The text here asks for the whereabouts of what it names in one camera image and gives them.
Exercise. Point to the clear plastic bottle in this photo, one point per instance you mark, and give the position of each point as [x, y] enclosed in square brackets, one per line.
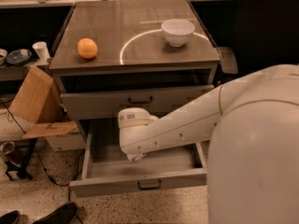
[135, 157]

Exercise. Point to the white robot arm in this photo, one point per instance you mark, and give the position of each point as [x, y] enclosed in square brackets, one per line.
[252, 127]

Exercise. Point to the upper grey drawer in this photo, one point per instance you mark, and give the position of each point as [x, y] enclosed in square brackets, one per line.
[107, 104]

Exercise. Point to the grey drawer cabinet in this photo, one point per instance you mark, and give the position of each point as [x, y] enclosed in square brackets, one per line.
[132, 52]

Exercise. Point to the open middle drawer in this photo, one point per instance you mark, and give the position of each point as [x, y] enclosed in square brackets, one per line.
[106, 170]

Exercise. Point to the white bowl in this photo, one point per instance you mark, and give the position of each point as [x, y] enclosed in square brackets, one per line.
[176, 32]

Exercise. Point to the orange ball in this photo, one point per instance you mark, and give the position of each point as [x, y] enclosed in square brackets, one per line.
[87, 48]

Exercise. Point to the brown cardboard box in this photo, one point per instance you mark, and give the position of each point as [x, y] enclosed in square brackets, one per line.
[38, 101]

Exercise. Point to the white paper cup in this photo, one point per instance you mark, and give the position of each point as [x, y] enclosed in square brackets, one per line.
[41, 50]

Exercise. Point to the black office chair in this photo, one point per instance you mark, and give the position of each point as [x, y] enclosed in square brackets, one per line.
[265, 33]

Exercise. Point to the black shoe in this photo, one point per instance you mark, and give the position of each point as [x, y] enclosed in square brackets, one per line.
[10, 218]
[65, 214]

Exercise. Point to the dark blue plate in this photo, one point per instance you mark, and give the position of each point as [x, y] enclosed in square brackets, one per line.
[19, 57]

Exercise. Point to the dark cup on stand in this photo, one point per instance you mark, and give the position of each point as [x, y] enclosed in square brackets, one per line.
[12, 152]

